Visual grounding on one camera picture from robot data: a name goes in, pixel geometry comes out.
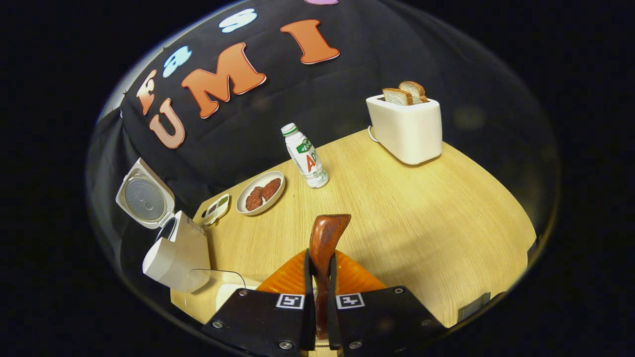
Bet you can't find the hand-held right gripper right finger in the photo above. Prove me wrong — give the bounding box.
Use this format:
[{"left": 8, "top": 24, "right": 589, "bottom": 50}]
[{"left": 327, "top": 250, "right": 447, "bottom": 355}]

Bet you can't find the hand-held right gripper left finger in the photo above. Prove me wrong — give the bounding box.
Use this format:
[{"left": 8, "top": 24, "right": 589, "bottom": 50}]
[{"left": 201, "top": 248, "right": 317, "bottom": 355}]

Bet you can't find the clear rice container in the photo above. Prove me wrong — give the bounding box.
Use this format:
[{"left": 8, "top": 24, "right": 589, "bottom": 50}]
[{"left": 185, "top": 269, "right": 263, "bottom": 319}]

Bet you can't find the white rice cooker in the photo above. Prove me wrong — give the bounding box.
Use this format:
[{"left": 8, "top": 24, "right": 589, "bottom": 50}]
[{"left": 115, "top": 158, "right": 211, "bottom": 293}]

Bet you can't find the brown wooden spoon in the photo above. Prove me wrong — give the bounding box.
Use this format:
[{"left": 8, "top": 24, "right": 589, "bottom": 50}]
[{"left": 309, "top": 214, "right": 352, "bottom": 342}]

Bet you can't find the divided grain sample tray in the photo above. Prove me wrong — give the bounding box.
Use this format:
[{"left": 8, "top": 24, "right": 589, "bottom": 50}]
[{"left": 202, "top": 193, "right": 231, "bottom": 226}]

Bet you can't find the brown meat patty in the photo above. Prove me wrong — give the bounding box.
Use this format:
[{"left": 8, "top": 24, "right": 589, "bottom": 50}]
[
  {"left": 261, "top": 178, "right": 282, "bottom": 201},
  {"left": 245, "top": 186, "right": 264, "bottom": 212}
]

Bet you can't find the white round plate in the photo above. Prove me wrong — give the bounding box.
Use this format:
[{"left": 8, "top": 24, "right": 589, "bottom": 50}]
[{"left": 236, "top": 171, "right": 286, "bottom": 217}]

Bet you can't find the white green drink bottle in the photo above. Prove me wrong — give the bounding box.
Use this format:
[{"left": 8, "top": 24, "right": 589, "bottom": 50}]
[{"left": 281, "top": 123, "right": 329, "bottom": 189}]

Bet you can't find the white toaster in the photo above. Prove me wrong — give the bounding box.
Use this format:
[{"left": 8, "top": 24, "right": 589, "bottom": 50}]
[{"left": 366, "top": 94, "right": 443, "bottom": 166}]

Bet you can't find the toasted bread slice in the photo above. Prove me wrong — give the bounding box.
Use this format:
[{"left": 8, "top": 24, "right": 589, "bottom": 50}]
[
  {"left": 382, "top": 88, "right": 413, "bottom": 106},
  {"left": 399, "top": 81, "right": 427, "bottom": 104}
]

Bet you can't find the dark table edge bracket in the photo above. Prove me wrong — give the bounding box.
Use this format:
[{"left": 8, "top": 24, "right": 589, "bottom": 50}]
[{"left": 456, "top": 293, "right": 492, "bottom": 320}]

